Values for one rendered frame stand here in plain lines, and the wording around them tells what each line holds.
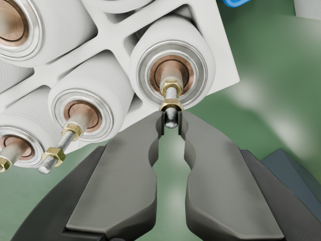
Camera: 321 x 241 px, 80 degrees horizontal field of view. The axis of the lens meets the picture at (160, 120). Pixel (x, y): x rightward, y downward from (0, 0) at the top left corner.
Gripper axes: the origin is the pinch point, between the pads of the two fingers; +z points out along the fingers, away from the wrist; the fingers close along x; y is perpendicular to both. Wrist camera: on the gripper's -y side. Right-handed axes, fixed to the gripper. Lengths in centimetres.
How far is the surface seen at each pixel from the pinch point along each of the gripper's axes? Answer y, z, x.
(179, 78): 0.0, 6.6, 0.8
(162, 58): -1.2, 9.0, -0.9
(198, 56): -1.5, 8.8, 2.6
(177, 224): 74, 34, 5
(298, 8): -4.5, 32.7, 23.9
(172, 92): 0.4, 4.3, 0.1
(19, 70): 2.7, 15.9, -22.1
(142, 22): -3.7, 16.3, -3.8
